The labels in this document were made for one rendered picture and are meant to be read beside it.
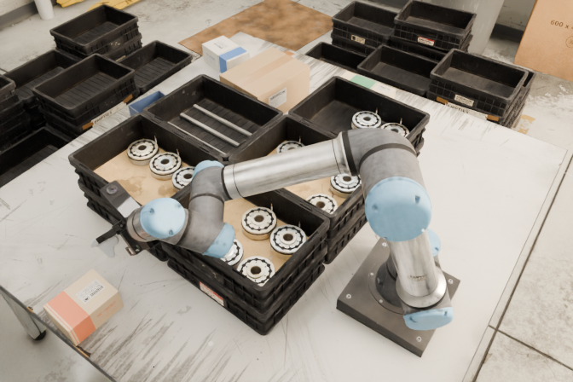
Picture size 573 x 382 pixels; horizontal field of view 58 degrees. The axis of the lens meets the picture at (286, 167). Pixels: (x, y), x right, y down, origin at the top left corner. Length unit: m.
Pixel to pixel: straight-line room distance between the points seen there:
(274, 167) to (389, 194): 0.27
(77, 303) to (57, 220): 0.42
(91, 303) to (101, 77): 1.62
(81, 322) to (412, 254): 0.89
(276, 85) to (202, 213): 1.06
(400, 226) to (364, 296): 0.57
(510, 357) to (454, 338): 0.88
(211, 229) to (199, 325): 0.53
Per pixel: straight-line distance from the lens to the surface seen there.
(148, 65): 3.17
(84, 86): 2.89
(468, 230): 1.81
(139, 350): 1.53
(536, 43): 4.08
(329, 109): 1.98
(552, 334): 2.56
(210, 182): 1.13
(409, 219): 0.97
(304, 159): 1.07
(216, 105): 2.01
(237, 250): 1.47
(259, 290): 1.30
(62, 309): 1.57
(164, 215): 1.01
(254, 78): 2.09
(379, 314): 1.50
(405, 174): 0.97
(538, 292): 2.66
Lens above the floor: 2.02
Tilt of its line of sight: 43 degrees down
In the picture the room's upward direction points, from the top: straight up
